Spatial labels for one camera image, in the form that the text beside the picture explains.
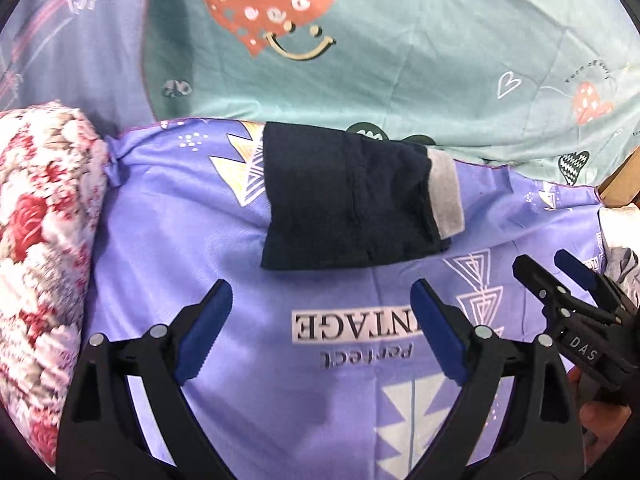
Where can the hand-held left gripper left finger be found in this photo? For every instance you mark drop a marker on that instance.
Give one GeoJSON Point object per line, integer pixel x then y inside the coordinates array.
{"type": "Point", "coordinates": [205, 332]}

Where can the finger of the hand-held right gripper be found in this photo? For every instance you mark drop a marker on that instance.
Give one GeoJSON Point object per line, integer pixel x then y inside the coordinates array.
{"type": "Point", "coordinates": [575, 267]}
{"type": "Point", "coordinates": [542, 285]}

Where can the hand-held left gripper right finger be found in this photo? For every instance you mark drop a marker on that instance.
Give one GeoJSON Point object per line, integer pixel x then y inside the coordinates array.
{"type": "Point", "coordinates": [440, 332]}

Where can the dark navy pants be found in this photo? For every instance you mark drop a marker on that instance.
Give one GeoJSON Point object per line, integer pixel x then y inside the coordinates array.
{"type": "Point", "coordinates": [340, 195]}

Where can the person's right hand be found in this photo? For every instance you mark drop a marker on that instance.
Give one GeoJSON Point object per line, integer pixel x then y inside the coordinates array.
{"type": "Point", "coordinates": [597, 417]}

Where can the grey white cloth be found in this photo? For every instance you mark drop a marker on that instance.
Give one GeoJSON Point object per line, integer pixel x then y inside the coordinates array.
{"type": "Point", "coordinates": [622, 255]}

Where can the purple printed bed sheet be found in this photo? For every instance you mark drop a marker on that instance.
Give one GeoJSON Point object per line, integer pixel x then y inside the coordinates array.
{"type": "Point", "coordinates": [190, 240]}

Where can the brown cardboard box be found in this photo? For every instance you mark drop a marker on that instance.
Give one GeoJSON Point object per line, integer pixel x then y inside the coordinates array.
{"type": "Point", "coordinates": [622, 182]}

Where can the red floral quilt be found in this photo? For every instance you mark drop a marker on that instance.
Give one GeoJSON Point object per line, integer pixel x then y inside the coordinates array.
{"type": "Point", "coordinates": [40, 240]}

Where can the teal heart print sheet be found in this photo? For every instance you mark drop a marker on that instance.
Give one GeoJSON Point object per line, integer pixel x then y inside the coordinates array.
{"type": "Point", "coordinates": [425, 60]}

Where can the grey purple plaid sheet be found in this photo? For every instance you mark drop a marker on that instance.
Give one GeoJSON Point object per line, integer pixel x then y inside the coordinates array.
{"type": "Point", "coordinates": [65, 35]}

